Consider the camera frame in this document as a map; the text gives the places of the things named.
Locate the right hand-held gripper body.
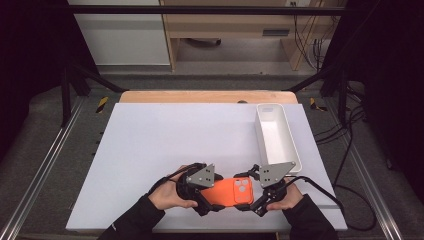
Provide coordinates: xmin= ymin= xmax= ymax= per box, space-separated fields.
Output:
xmin=249 ymin=161 xmax=297 ymax=209

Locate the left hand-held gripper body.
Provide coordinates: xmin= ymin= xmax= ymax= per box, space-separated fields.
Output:
xmin=175 ymin=162 xmax=218 ymax=208

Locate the orange phone case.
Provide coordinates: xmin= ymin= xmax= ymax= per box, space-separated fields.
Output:
xmin=199 ymin=177 xmax=255 ymax=208

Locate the white plastic bin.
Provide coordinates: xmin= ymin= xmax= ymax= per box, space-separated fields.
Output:
xmin=254 ymin=103 xmax=303 ymax=174

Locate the person's right hand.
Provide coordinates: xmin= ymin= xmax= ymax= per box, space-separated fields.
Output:
xmin=265 ymin=178 xmax=305 ymax=212

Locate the person's left hand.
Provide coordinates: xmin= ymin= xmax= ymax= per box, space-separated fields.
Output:
xmin=147 ymin=164 xmax=199 ymax=211

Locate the dark rolled object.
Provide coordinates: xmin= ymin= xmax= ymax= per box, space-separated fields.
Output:
xmin=184 ymin=37 xmax=223 ymax=48

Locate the wooden desk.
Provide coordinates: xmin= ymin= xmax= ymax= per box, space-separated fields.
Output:
xmin=159 ymin=0 xmax=348 ymax=73

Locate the black curtain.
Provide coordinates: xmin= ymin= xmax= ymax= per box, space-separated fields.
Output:
xmin=0 ymin=0 xmax=101 ymax=161
xmin=321 ymin=0 xmax=424 ymax=194

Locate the white cabinet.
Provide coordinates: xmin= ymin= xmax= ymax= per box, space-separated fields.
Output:
xmin=66 ymin=0 xmax=172 ymax=67

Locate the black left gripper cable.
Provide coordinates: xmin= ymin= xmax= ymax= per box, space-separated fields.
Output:
xmin=148 ymin=162 xmax=208 ymax=196

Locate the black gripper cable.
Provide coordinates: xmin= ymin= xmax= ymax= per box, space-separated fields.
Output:
xmin=284 ymin=174 xmax=346 ymax=216
xmin=148 ymin=162 xmax=208 ymax=196

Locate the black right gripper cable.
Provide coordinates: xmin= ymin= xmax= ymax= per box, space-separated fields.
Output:
xmin=284 ymin=174 xmax=346 ymax=216

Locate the black floor cable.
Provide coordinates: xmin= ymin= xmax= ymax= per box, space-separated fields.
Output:
xmin=314 ymin=83 xmax=378 ymax=233

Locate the aluminium floor rail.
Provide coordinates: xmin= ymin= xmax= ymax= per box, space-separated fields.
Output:
xmin=324 ymin=98 xmax=406 ymax=240
xmin=0 ymin=96 xmax=86 ymax=240

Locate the black upright frame post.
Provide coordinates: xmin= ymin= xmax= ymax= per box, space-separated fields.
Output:
xmin=338 ymin=66 xmax=349 ymax=126

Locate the black diagonal frame strut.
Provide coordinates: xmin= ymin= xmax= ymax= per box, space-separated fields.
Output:
xmin=66 ymin=63 xmax=129 ymax=94
xmin=283 ymin=63 xmax=348 ymax=93

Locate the black cable bundle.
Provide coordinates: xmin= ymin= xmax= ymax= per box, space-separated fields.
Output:
xmin=292 ymin=3 xmax=338 ymax=71

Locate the black horizontal frame bar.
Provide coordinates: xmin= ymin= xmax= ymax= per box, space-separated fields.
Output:
xmin=66 ymin=4 xmax=348 ymax=16

